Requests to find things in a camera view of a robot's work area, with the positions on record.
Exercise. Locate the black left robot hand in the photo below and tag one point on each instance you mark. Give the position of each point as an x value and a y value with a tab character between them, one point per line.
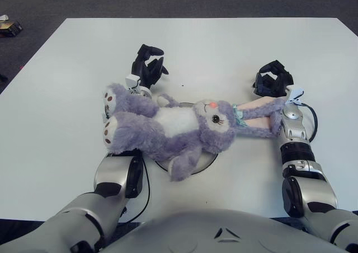
148	71

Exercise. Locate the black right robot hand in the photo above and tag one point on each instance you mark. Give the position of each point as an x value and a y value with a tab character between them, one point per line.
272	82

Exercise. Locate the purple plush bunny doll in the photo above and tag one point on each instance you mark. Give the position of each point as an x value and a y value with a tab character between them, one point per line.
167	124

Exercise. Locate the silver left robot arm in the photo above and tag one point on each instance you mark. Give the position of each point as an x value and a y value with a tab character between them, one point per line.
112	180

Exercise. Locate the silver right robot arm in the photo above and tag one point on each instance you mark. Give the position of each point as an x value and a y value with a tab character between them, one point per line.
302	163

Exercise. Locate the white plate with black rim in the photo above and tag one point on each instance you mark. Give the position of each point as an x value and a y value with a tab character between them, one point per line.
207	162

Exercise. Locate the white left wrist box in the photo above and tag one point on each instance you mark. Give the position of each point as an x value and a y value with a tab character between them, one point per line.
131	80

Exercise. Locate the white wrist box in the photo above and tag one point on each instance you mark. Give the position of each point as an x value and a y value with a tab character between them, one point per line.
131	80
295	94

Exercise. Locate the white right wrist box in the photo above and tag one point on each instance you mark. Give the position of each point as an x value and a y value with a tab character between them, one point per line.
295	94

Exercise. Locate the black box on floor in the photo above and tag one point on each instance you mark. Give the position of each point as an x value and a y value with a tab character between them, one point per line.
11	27

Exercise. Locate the white crumpled floor object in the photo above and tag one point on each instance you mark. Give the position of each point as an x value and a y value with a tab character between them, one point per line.
4	17

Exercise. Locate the silver robot torso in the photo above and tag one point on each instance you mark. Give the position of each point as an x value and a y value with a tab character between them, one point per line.
209	230

